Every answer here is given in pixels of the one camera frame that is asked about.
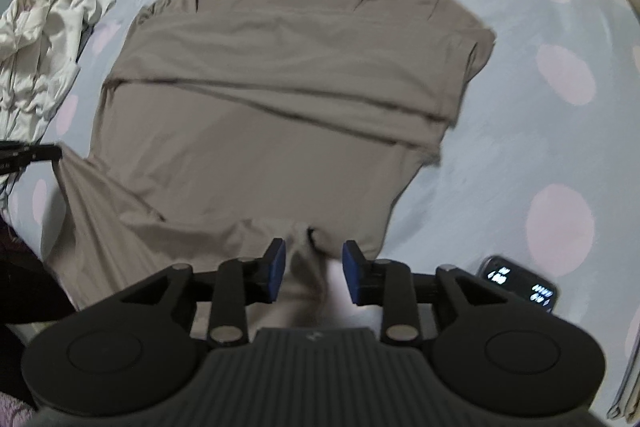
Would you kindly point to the black smartphone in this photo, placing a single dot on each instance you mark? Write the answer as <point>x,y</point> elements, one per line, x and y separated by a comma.
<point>520,284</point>

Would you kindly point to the white crumpled garment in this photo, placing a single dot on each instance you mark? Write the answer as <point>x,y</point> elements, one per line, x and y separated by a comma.
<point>35,47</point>

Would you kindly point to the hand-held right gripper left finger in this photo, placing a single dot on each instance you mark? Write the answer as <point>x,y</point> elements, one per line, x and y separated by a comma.
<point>275,269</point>

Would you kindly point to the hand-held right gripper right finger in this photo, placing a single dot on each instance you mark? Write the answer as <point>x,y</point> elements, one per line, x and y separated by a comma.
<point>353,277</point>

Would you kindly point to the bed with dotted sheet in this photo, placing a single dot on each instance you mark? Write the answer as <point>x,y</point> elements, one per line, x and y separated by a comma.
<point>525,132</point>

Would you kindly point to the beige t-shirt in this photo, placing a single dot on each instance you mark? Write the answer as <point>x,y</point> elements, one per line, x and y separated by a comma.
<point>275,107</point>

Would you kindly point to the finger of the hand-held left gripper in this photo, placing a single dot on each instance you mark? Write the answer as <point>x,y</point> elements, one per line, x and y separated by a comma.
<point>35,154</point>

